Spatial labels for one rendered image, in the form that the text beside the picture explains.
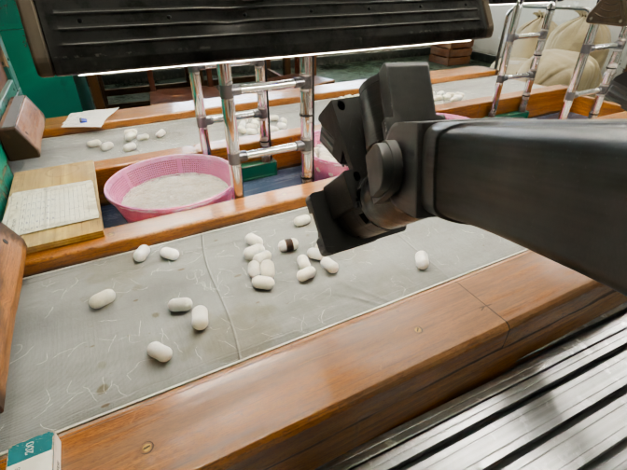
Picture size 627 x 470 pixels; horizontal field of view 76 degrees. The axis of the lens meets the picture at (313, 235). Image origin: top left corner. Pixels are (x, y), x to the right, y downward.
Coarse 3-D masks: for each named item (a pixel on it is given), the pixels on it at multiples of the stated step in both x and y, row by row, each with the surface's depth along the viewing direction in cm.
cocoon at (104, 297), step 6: (96, 294) 55; (102, 294) 55; (108, 294) 55; (114, 294) 56; (90, 300) 54; (96, 300) 54; (102, 300) 54; (108, 300) 55; (96, 306) 54; (102, 306) 55
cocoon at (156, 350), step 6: (156, 342) 48; (150, 348) 47; (156, 348) 47; (162, 348) 47; (168, 348) 47; (150, 354) 47; (156, 354) 47; (162, 354) 47; (168, 354) 47; (162, 360) 47; (168, 360) 47
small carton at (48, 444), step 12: (48, 432) 36; (24, 444) 35; (36, 444) 35; (48, 444) 35; (60, 444) 36; (12, 456) 34; (24, 456) 34; (36, 456) 34; (48, 456) 34; (60, 456) 36; (12, 468) 33; (24, 468) 33; (36, 468) 33; (48, 468) 33; (60, 468) 35
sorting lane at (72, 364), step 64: (128, 256) 65; (192, 256) 65; (384, 256) 65; (448, 256) 65; (64, 320) 53; (128, 320) 53; (256, 320) 53; (320, 320) 53; (64, 384) 45; (128, 384) 45; (0, 448) 39
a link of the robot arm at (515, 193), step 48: (432, 144) 22; (480, 144) 19; (528, 144) 16; (576, 144) 13; (624, 144) 12; (432, 192) 23; (480, 192) 19; (528, 192) 16; (576, 192) 13; (624, 192) 12; (528, 240) 16; (576, 240) 14; (624, 240) 12; (624, 288) 12
